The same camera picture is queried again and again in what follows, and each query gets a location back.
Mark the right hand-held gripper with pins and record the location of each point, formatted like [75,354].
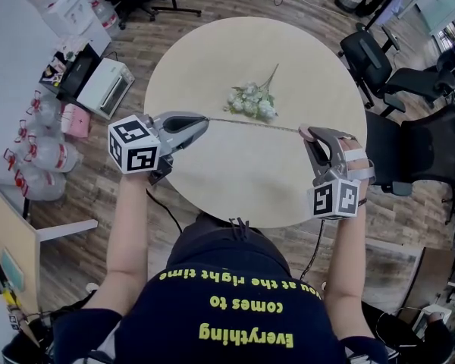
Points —
[335,199]

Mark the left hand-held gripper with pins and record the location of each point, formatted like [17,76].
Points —
[136,146]

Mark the person's right forearm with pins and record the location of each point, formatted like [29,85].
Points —
[345,256]

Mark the person's left forearm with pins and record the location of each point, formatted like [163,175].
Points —
[127,233]

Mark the person's right hand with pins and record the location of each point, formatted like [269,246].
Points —
[358,161]

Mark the white artificial flower bouquet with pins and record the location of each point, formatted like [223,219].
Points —
[250,101]

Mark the white toaster oven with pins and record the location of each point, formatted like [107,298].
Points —
[100,85]

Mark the black mesh office chair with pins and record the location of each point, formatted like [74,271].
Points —
[421,146]

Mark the pink bag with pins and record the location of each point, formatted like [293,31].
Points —
[76,121]

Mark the black box appliance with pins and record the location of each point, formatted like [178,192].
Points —
[77,74]

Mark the person's black trousers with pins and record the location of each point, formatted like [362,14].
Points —
[212,245]

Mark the white plastic bag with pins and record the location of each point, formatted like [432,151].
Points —
[70,48]

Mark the tray of small items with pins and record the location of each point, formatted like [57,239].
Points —
[51,74]

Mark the dark wooden desk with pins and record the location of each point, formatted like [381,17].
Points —
[436,275]

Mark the person's navy printed t-shirt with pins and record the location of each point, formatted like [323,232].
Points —
[227,317]

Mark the light wooden desk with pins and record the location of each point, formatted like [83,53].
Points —
[7,222]

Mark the white device box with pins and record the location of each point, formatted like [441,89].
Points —
[434,317]

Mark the teal notebook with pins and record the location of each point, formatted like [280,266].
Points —
[13,271]

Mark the yellow small object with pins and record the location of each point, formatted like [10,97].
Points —
[11,300]

